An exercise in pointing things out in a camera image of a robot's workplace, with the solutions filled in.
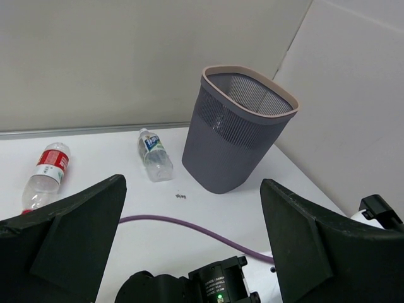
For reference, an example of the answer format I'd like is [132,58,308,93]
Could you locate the clear bottle red cap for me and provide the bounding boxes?
[21,142,71,214]

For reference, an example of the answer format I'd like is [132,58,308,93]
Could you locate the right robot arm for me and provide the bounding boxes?
[116,179,403,302]

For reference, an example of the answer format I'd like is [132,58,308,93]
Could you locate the clear bottle green white label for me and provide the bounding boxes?
[138,128,174,182]

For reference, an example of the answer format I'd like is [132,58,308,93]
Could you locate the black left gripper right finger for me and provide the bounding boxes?
[260,179,403,302]

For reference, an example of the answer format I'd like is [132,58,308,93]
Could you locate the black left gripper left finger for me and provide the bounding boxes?
[1,174,127,302]

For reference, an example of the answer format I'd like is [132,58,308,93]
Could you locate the grey mesh waste bin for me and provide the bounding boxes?
[182,65,299,194]

